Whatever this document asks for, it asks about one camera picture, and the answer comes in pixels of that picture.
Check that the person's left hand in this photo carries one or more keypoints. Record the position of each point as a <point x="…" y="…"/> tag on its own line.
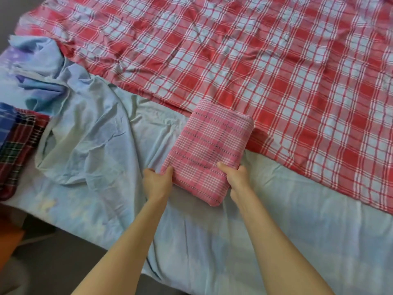
<point x="158" y="186"/>

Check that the person's right hand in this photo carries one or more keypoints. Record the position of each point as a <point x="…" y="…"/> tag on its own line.
<point x="236" y="181"/>

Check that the pink gingham sheet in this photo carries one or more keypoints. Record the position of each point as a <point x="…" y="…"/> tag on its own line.
<point x="209" y="150"/>

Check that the red white plaid cloth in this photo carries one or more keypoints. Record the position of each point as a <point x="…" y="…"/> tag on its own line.
<point x="258" y="58"/>

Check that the red green plaid cloth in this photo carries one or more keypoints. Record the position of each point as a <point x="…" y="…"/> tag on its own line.
<point x="18" y="156"/>

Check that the orange plastic storage bin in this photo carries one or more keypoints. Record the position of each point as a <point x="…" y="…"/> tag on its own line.
<point x="9" y="242"/>

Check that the person's left forearm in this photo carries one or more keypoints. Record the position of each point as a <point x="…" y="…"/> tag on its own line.
<point x="126" y="248"/>

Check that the person's right forearm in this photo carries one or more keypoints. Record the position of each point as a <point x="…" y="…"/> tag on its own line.
<point x="276" y="248"/>

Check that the white bed sheet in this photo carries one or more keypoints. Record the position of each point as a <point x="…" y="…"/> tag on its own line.
<point x="92" y="150"/>

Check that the blue floral patterned sheet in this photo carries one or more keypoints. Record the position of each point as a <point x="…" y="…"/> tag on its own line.
<point x="21" y="73"/>

